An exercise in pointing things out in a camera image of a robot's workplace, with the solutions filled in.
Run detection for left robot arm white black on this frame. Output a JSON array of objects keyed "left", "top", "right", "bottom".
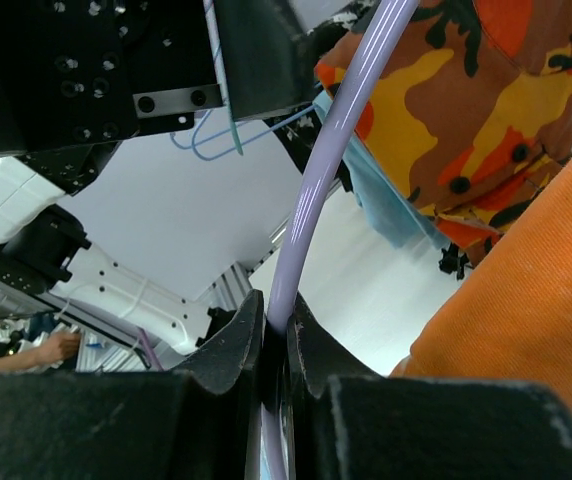
[{"left": 0, "top": 1, "right": 314, "bottom": 355}]

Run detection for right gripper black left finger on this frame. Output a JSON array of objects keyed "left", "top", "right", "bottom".
[{"left": 0, "top": 291, "right": 264, "bottom": 479}]

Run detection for orange tie-dye trousers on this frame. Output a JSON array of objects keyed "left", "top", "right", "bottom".
[{"left": 394, "top": 159, "right": 572, "bottom": 412}]

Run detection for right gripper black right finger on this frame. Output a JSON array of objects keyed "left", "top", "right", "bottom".
[{"left": 285, "top": 300, "right": 572, "bottom": 479}]

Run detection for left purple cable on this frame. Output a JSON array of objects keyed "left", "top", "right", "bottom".
[{"left": 133, "top": 327, "right": 165, "bottom": 372}]

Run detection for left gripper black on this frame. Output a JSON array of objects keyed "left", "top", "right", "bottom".
[{"left": 0, "top": 1, "right": 315, "bottom": 194}]

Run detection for lilac plastic hanger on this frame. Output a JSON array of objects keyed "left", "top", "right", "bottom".
[{"left": 262, "top": 1, "right": 418, "bottom": 479}]

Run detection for camouflage orange trousers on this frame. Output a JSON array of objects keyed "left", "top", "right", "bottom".
[{"left": 314, "top": 0, "right": 572, "bottom": 266}]

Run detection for teal plastic hanger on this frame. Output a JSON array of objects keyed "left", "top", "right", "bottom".
[{"left": 195, "top": 1, "right": 244, "bottom": 161}]

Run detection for black white patterned trousers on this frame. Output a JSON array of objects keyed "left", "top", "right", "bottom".
[{"left": 260, "top": 0, "right": 362, "bottom": 194}]

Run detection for light blue trousers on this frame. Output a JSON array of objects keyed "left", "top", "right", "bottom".
[{"left": 313, "top": 92, "right": 450, "bottom": 251}]

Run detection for person hand in background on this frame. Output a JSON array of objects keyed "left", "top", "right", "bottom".
[{"left": 0, "top": 332, "right": 81, "bottom": 374}]

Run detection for light blue wire hanger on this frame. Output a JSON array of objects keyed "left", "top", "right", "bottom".
[{"left": 170, "top": 102, "right": 317, "bottom": 162}]

